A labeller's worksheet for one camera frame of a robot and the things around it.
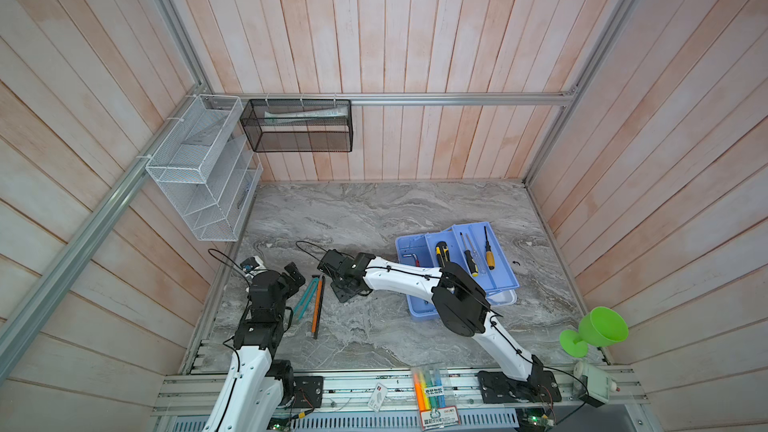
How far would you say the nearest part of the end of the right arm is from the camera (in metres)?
0.67

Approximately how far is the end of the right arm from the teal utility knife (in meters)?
0.18

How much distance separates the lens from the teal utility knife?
88cm
